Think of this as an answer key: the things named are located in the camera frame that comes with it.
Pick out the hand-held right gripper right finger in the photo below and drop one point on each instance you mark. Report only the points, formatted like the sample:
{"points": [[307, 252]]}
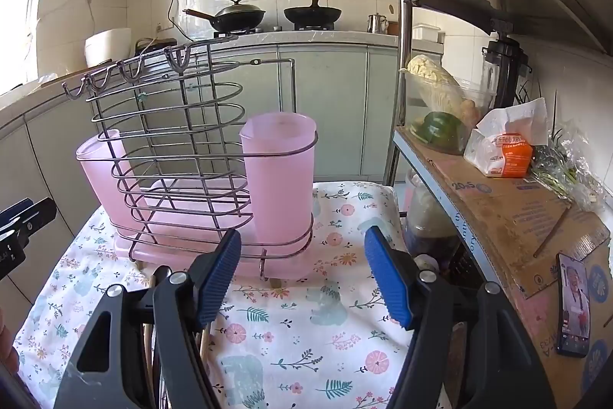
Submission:
{"points": [[389, 282]]}

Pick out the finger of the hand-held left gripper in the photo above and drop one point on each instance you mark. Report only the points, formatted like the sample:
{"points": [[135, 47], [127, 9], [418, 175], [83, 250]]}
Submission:
{"points": [[33, 215]]}

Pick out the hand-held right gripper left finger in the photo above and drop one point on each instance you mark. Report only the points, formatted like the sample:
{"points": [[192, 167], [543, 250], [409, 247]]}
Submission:
{"points": [[219, 282]]}

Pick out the pink plastic utensil cup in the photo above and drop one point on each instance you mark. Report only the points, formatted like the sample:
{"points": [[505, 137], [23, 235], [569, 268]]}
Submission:
{"points": [[96, 184], [282, 179]]}

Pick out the pink plastic drip tray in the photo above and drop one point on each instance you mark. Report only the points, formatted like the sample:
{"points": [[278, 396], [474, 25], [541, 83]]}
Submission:
{"points": [[249, 267]]}

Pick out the large glass jar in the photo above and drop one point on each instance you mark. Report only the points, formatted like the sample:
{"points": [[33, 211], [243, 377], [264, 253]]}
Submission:
{"points": [[426, 207]]}

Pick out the floral printed cloth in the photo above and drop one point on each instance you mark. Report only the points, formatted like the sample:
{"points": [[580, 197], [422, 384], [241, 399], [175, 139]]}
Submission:
{"points": [[297, 332]]}

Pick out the crumpled clear plastic bag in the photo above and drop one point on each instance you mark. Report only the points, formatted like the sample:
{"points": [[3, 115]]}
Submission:
{"points": [[40, 83]]}

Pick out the brown cardboard sheet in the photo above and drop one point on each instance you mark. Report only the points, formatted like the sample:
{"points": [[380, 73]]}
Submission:
{"points": [[507, 217]]}

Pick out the green bell pepper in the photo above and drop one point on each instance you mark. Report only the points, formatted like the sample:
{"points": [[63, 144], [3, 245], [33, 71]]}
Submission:
{"points": [[438, 126]]}

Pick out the brown chopstick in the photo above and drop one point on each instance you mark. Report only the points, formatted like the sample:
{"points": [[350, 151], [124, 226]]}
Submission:
{"points": [[550, 232]]}

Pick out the white orange tissue pack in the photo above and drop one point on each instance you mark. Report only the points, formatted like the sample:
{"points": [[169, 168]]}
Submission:
{"points": [[507, 155]]}

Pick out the white rice cooker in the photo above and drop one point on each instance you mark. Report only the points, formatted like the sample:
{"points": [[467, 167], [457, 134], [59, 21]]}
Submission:
{"points": [[108, 47]]}

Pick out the black smartphone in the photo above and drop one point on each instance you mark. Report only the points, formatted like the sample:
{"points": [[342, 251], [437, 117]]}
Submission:
{"points": [[572, 308]]}

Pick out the green lower kitchen cabinets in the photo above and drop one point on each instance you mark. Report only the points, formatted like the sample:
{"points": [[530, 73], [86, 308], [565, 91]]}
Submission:
{"points": [[330, 102]]}

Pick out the clear plastic container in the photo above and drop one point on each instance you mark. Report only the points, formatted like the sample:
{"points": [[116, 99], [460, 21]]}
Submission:
{"points": [[479, 100]]}

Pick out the bagged green onions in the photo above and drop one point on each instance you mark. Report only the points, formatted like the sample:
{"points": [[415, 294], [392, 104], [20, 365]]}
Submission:
{"points": [[560, 169]]}

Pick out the kitchen window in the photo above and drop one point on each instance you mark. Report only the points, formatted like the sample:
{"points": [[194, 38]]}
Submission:
{"points": [[28, 6]]}

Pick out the napa cabbage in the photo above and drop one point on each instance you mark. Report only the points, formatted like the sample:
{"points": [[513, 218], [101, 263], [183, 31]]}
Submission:
{"points": [[431, 76]]}

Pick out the metal shelving unit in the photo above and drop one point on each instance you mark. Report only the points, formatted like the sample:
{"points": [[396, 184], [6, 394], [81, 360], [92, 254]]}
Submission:
{"points": [[406, 54]]}

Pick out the black blender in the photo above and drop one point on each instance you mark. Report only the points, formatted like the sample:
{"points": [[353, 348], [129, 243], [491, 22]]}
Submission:
{"points": [[507, 64]]}

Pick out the white lidded container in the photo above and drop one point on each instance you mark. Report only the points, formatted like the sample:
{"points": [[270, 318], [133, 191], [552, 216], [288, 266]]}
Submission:
{"points": [[426, 33]]}

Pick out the brown ceramic pot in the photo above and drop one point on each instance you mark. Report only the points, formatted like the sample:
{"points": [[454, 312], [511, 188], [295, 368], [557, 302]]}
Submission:
{"points": [[393, 28]]}

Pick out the steel kettle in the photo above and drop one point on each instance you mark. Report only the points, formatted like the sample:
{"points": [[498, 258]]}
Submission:
{"points": [[377, 24]]}

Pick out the gas stove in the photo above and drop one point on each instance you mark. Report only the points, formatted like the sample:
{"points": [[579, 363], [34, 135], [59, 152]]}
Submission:
{"points": [[277, 29]]}

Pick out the black wok with lid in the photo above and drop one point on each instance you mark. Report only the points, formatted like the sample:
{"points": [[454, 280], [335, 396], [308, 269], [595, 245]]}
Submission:
{"points": [[239, 18]]}

